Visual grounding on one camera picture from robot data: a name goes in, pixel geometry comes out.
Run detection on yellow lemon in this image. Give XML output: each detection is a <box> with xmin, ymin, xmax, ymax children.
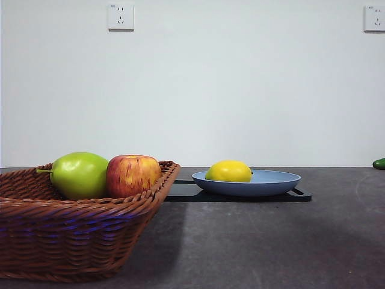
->
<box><xmin>205</xmin><ymin>160</ymin><xmax>253</xmax><ymax>183</ymax></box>

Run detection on blue round plate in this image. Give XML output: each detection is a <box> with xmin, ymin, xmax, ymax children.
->
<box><xmin>191</xmin><ymin>169</ymin><xmax>301</xmax><ymax>197</ymax></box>

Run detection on brown wicker basket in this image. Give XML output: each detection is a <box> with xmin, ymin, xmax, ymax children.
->
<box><xmin>0</xmin><ymin>160</ymin><xmax>182</xmax><ymax>283</ymax></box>

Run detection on black flat tray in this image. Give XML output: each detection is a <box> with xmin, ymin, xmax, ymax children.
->
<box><xmin>164</xmin><ymin>179</ymin><xmax>313</xmax><ymax>203</ymax></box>

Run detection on red yellow apple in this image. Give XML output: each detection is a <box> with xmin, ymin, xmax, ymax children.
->
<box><xmin>105</xmin><ymin>154</ymin><xmax>162</xmax><ymax>199</ymax></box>

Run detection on green apple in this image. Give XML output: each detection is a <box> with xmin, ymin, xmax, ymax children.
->
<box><xmin>36</xmin><ymin>152</ymin><xmax>109</xmax><ymax>200</ymax></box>

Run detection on white wall socket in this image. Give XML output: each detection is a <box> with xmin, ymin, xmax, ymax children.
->
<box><xmin>363</xmin><ymin>5</ymin><xmax>385</xmax><ymax>33</ymax></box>
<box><xmin>107</xmin><ymin>2</ymin><xmax>135</xmax><ymax>32</ymax></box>

